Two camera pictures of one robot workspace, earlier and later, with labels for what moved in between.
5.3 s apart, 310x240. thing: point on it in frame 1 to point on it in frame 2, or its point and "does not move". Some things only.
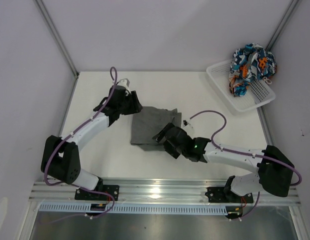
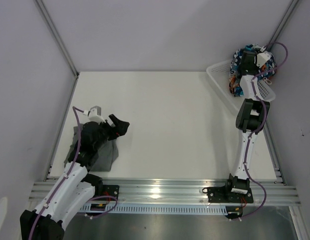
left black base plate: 83,194 does not move
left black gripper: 135,106 to 121,126
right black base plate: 218,194 does not move
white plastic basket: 258,94 does not move
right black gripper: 173,152 to 256,68
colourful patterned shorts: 249,63 does not move
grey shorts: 150,122 to 105,158
